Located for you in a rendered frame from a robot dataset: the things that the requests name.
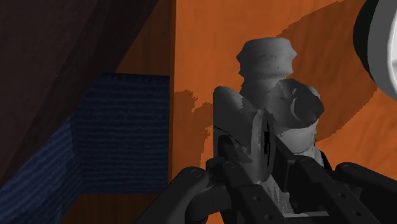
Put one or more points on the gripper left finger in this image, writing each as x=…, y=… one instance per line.
x=235, y=192

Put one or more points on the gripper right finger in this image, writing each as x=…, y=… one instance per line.
x=335, y=192

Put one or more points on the grey sculpted figure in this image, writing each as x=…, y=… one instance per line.
x=273, y=102

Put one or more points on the dark blue ribbed block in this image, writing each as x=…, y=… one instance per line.
x=121, y=133

